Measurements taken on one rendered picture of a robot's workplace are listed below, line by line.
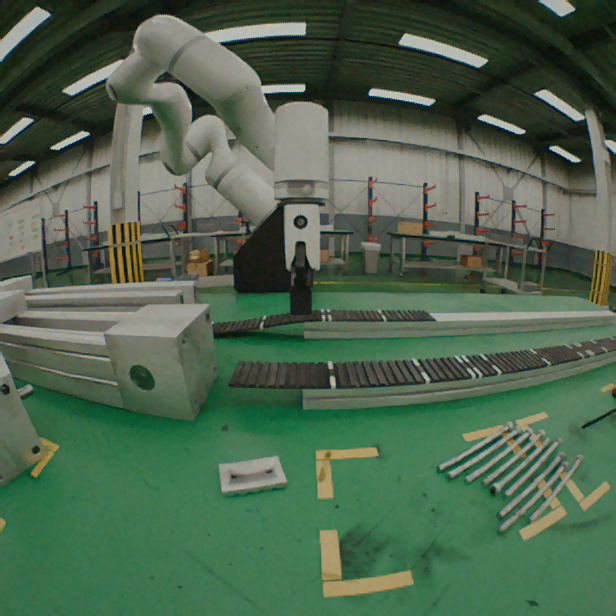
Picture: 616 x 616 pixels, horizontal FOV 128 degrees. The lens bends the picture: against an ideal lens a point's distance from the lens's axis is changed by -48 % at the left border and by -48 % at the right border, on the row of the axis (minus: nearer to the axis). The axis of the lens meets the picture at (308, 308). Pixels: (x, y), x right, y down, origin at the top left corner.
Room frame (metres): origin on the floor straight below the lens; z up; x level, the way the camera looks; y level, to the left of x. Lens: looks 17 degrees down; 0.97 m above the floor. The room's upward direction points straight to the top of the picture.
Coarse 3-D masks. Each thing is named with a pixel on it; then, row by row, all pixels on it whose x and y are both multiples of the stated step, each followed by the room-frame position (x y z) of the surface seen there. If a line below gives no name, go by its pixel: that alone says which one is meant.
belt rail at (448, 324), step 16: (448, 320) 0.44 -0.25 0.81; (464, 320) 0.44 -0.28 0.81; (480, 320) 0.44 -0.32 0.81; (496, 320) 0.44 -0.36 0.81; (512, 320) 0.44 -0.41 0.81; (528, 320) 0.44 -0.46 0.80; (544, 320) 0.44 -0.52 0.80; (560, 320) 0.44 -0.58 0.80; (576, 320) 0.44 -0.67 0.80; (592, 320) 0.44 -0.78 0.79; (608, 320) 0.44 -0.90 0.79; (304, 336) 0.44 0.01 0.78; (320, 336) 0.44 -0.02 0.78; (336, 336) 0.44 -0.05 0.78; (352, 336) 0.44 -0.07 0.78; (368, 336) 0.44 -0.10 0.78; (384, 336) 0.44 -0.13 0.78; (400, 336) 0.44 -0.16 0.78; (416, 336) 0.44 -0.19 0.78
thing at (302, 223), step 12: (288, 204) 0.42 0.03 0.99; (300, 204) 0.42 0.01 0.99; (312, 204) 0.42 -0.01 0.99; (324, 204) 0.44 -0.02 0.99; (288, 216) 0.41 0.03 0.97; (300, 216) 0.42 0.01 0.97; (312, 216) 0.41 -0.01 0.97; (288, 228) 0.41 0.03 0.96; (300, 228) 0.42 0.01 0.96; (312, 228) 0.41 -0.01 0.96; (288, 240) 0.41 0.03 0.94; (300, 240) 0.41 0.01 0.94; (312, 240) 0.40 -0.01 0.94; (288, 252) 0.41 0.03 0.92; (312, 252) 0.40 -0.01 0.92; (288, 264) 0.41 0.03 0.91; (312, 264) 0.40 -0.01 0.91
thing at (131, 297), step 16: (64, 288) 0.49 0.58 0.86; (80, 288) 0.48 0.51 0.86; (96, 288) 0.48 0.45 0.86; (112, 288) 0.48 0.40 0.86; (128, 288) 0.48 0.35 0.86; (144, 288) 0.48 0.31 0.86; (160, 288) 0.48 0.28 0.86; (176, 288) 0.48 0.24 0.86; (192, 288) 0.48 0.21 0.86; (32, 304) 0.40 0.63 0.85; (48, 304) 0.40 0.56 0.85; (64, 304) 0.42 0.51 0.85; (80, 304) 0.42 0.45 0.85; (96, 304) 0.42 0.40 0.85; (112, 304) 0.42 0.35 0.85; (128, 304) 0.42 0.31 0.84; (144, 304) 0.42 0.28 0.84; (160, 304) 0.42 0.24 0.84; (176, 304) 0.42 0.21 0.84
